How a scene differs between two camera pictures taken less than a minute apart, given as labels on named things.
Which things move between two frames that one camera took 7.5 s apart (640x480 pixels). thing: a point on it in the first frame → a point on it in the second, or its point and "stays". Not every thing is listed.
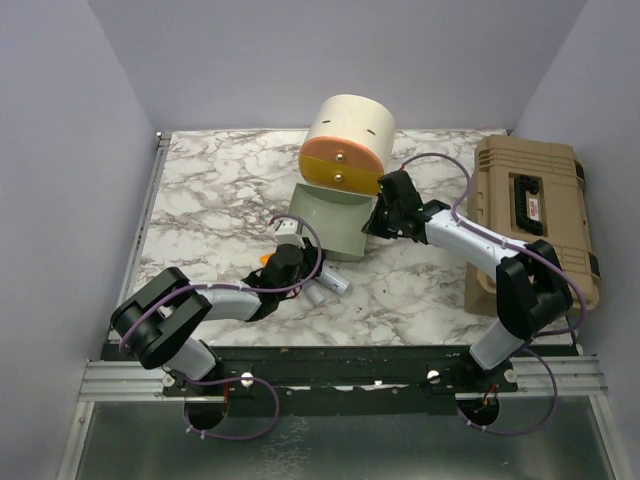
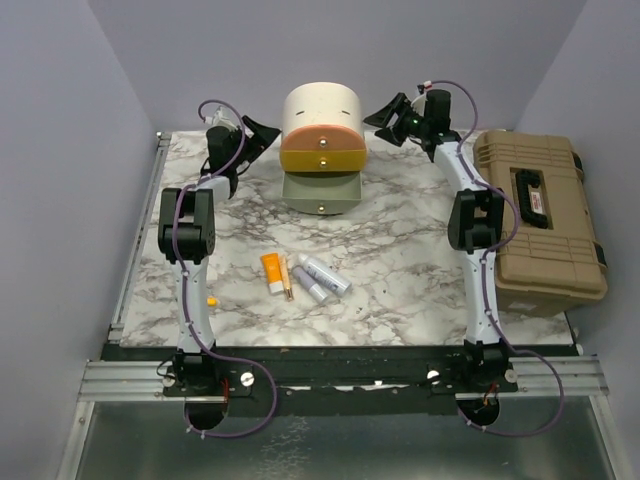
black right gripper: (373, 226) → (396, 107)
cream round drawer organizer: (358, 120) → (321, 103)
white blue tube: (335, 282) stays
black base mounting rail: (342, 371) stays
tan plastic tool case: (529, 192) stays
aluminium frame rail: (578, 377) stays
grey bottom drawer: (340, 217) → (322, 192)
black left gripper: (310, 256) → (262, 137)
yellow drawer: (332, 174) → (345, 161)
